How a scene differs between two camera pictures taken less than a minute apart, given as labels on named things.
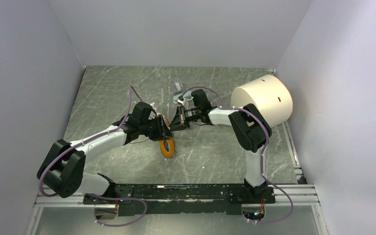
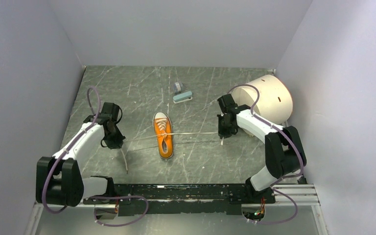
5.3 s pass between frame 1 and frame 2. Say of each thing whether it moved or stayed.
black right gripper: moved
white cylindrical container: stayed
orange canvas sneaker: stayed
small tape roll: stayed
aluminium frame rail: stayed
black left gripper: moved
